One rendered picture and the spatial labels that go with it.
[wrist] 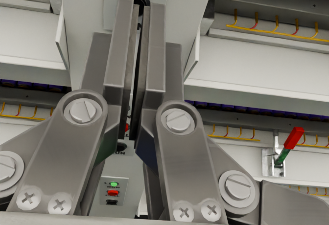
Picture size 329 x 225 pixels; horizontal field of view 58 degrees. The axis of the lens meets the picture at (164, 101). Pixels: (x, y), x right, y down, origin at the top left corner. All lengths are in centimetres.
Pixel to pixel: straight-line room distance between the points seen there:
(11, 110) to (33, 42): 19
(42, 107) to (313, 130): 39
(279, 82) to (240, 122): 16
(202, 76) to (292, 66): 9
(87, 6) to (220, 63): 13
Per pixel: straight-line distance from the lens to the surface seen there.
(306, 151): 51
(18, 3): 29
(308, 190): 71
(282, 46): 31
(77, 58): 25
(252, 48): 30
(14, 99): 43
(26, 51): 27
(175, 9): 21
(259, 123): 46
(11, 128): 45
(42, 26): 28
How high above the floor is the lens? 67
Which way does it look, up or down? 52 degrees down
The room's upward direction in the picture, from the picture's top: 17 degrees clockwise
